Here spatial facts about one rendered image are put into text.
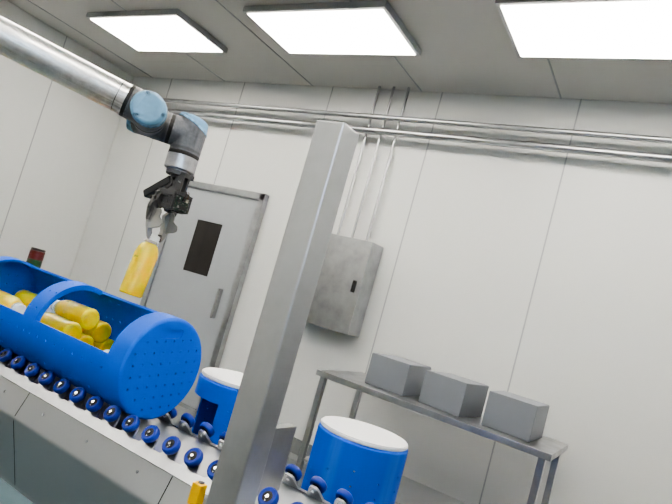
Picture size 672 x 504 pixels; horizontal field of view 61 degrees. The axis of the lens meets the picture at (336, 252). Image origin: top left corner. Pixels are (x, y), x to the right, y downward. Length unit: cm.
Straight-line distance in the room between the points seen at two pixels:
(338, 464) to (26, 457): 87
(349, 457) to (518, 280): 307
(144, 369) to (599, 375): 342
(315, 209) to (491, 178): 390
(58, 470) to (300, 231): 104
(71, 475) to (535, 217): 375
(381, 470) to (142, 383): 70
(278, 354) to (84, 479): 82
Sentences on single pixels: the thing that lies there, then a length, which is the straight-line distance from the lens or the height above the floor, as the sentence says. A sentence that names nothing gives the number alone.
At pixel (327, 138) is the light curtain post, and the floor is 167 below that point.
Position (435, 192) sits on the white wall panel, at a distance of 492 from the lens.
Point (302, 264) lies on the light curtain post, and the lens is 97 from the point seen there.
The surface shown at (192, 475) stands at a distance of 143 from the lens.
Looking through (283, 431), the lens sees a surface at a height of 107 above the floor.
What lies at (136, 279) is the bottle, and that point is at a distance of 171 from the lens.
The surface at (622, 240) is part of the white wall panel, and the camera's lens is 454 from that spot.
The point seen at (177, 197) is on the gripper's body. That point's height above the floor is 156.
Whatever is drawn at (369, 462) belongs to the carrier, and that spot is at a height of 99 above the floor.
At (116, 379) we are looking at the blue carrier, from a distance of 157.
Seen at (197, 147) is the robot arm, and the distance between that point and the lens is 174.
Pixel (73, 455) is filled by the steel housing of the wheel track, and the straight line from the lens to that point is 168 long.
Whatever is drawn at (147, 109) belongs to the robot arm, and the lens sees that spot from 159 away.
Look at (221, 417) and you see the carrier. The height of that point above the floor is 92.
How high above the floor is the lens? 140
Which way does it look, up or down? 5 degrees up
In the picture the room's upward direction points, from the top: 16 degrees clockwise
